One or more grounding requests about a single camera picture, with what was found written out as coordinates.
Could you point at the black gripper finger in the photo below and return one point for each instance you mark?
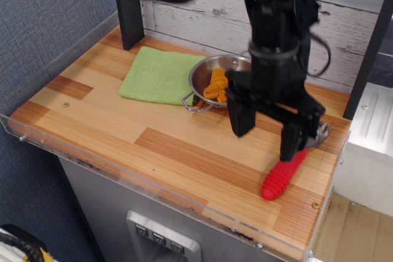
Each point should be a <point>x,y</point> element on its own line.
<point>242,116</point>
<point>294,137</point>

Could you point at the silver dispenser panel with buttons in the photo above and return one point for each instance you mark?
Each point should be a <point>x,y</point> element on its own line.
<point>153,241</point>

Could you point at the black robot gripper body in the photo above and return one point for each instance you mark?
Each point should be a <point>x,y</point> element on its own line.
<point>275,86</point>

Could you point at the dark right vertical post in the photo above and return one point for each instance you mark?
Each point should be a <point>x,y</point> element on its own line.
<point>383,9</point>

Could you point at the orange knitted toy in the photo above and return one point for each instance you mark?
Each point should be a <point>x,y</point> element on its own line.
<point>216,90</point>

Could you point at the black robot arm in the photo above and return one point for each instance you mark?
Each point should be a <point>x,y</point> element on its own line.
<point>280,25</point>

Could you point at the dark left vertical post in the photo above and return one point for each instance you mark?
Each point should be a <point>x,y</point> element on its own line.
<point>130,20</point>

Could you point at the white ribbed cabinet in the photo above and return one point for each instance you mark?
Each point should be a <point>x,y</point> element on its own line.
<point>364,173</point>

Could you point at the yellow object at corner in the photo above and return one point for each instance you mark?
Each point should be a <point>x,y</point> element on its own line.
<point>44,256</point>

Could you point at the dark vertical post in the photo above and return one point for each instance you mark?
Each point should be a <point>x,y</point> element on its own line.
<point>383,9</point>
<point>130,20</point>

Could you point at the red handled metal fork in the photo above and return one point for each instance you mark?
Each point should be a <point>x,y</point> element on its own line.
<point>281,175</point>

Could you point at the green folded cloth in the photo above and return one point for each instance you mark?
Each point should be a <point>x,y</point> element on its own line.
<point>159,76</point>

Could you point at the steel two-handled bowl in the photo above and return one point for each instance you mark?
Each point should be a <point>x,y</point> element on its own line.
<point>208,82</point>

